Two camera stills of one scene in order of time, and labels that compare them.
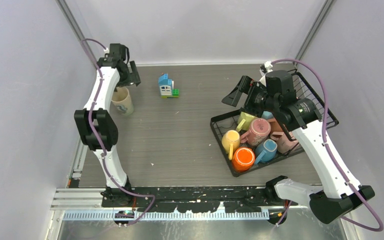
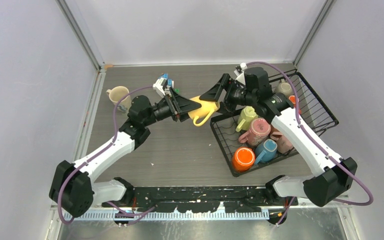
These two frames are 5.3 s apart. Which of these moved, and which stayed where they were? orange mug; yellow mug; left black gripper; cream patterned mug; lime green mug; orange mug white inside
Moved: left black gripper; yellow mug
Stayed: cream patterned mug; lime green mug; orange mug white inside; orange mug
